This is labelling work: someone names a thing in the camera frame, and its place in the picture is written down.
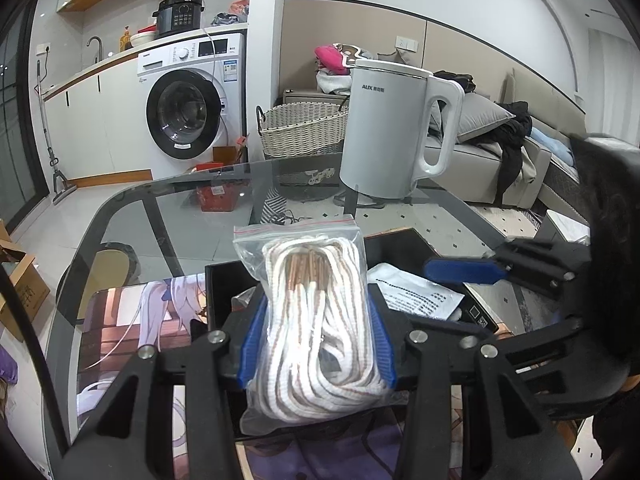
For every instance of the black cardboard box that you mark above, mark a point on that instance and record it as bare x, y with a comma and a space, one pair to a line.
406, 249

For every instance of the black clothes on sofa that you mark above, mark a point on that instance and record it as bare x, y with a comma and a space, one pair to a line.
491, 168

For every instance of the beige sofa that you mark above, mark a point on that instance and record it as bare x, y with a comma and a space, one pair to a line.
555, 119

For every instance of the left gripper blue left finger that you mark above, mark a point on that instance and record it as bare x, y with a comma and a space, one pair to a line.
250, 348

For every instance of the grey sofa cushion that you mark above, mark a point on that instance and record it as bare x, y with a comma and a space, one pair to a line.
479, 116

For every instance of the white printed paper packet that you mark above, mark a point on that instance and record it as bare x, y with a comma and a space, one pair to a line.
411, 294

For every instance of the woven laundry basket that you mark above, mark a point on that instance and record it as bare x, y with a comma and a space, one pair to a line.
301, 129

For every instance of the pink clothing pile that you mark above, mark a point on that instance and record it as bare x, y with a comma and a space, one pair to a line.
330, 58

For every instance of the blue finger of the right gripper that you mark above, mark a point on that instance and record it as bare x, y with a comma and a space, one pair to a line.
460, 271

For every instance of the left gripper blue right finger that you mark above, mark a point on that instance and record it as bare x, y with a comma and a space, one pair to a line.
383, 347

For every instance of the white electric kettle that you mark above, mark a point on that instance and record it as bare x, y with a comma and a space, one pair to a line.
389, 112

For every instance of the brown cardboard box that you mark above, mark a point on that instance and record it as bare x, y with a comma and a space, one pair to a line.
29, 284

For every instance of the red box on floor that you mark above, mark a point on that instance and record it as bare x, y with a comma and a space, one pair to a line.
221, 197

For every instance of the black rice cooker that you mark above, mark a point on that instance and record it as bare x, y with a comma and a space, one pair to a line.
177, 16

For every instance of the white washing machine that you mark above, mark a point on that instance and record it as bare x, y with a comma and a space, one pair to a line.
194, 101

